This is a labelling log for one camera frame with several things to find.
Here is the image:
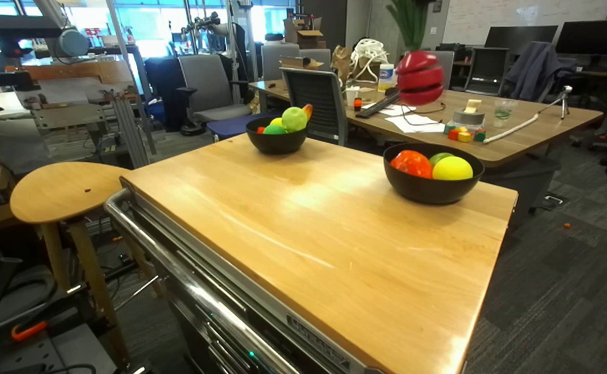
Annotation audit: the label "light green dimpled ball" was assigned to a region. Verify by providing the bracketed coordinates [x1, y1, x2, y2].
[279, 103, 311, 134]

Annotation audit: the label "orange toy bell pepper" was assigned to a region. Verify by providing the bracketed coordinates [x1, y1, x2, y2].
[388, 148, 436, 180]

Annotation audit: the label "yellow toy lemon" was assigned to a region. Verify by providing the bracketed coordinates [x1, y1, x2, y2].
[431, 153, 476, 182]

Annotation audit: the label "red toy radish green leaves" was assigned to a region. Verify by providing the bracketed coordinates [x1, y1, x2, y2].
[385, 0, 448, 108]

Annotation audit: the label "black bowl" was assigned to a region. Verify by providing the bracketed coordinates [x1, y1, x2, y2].
[242, 111, 311, 155]
[381, 140, 487, 208]

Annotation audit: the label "blue upholstered chair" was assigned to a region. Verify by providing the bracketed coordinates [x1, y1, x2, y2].
[206, 111, 264, 140]

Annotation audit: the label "long black bar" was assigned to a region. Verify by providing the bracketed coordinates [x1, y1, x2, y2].
[354, 85, 403, 121]

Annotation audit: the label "white paper sheet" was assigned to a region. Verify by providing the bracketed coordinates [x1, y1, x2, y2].
[385, 101, 448, 137]

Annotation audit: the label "white plastic bottle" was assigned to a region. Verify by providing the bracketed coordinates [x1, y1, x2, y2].
[375, 59, 399, 96]

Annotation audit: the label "grey office chair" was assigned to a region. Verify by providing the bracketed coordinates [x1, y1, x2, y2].
[434, 48, 457, 92]
[176, 51, 254, 127]

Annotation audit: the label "clear plastic container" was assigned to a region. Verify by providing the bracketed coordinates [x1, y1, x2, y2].
[453, 97, 488, 128]

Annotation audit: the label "clear plastic cup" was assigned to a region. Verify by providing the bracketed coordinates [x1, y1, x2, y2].
[493, 97, 521, 125]

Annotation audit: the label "white stick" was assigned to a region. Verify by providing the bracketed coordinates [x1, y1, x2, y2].
[483, 85, 574, 146]

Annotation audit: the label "round wooden stool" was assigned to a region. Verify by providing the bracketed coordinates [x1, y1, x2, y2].
[8, 159, 134, 361]

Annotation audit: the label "black monitor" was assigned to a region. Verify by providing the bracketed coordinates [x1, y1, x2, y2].
[554, 18, 607, 58]
[485, 24, 562, 51]

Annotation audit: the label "dark blue jacket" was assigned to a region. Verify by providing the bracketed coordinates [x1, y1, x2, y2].
[498, 39, 564, 103]

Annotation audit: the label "wooden office desk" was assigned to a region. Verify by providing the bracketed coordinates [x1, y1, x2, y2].
[250, 76, 604, 173]

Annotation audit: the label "white rope bundle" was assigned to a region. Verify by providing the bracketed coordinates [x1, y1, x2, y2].
[348, 38, 391, 82]

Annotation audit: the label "thin black cable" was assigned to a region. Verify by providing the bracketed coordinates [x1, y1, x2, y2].
[403, 96, 448, 118]

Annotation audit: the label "metal cart handle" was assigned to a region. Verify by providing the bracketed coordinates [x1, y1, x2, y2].
[103, 186, 300, 374]

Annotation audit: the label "aluminium frame rack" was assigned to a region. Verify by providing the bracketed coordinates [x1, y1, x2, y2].
[20, 80, 154, 167]

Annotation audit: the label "orange handled clamp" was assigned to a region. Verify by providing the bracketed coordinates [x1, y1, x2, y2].
[8, 317, 52, 345]

